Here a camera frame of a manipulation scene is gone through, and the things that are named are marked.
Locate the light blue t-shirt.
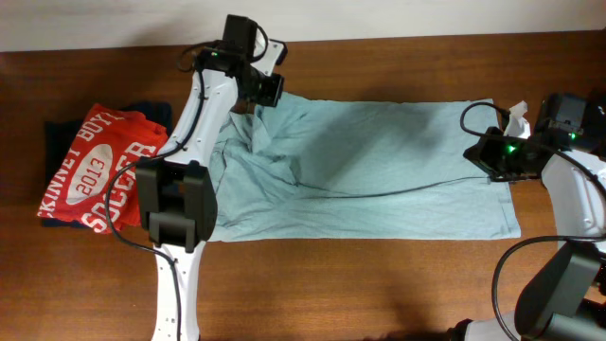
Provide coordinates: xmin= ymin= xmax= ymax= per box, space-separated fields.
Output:
xmin=210 ymin=94 xmax=521 ymax=242

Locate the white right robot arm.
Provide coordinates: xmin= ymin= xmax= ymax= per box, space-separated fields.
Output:
xmin=449 ymin=127 xmax=605 ymax=340

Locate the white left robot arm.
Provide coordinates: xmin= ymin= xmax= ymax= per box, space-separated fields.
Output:
xmin=135 ymin=41 xmax=288 ymax=341

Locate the black crumpled clothes pile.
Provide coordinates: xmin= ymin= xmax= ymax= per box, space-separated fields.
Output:
xmin=586 ymin=91 xmax=605 ymax=139

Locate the red folded soccer t-shirt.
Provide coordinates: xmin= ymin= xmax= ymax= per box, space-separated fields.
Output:
xmin=36 ymin=102 xmax=169 ymax=235

